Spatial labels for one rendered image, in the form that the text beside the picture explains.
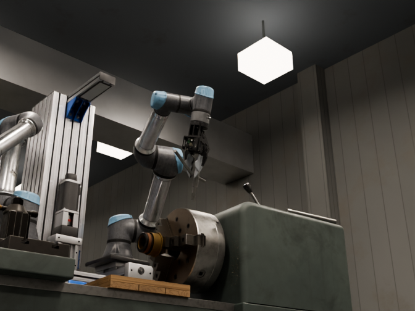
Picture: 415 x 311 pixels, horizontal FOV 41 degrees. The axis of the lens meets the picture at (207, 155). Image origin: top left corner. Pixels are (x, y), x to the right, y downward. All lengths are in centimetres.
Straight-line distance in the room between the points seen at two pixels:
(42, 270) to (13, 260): 9
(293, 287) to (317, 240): 26
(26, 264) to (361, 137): 547
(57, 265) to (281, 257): 91
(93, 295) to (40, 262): 22
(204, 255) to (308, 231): 50
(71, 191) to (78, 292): 107
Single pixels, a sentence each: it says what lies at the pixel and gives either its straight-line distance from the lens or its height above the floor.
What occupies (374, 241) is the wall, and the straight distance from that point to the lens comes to 628.
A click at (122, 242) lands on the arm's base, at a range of 270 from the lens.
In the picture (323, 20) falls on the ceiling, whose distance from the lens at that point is 659.
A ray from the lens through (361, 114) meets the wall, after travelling 681.
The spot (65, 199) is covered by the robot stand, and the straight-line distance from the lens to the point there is 272.
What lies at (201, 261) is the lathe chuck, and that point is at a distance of 202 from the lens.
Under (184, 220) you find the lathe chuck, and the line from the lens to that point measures 211.
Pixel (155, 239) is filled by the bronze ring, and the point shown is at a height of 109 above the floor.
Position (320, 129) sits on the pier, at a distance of 685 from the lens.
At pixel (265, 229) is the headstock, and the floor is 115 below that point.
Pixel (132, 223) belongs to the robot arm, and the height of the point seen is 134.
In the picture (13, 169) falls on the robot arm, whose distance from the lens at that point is 268.
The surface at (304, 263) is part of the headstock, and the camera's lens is 226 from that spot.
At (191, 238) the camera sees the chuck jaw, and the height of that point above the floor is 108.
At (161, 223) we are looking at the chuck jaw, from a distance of 217.
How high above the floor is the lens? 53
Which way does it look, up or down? 24 degrees up
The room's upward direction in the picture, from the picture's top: straight up
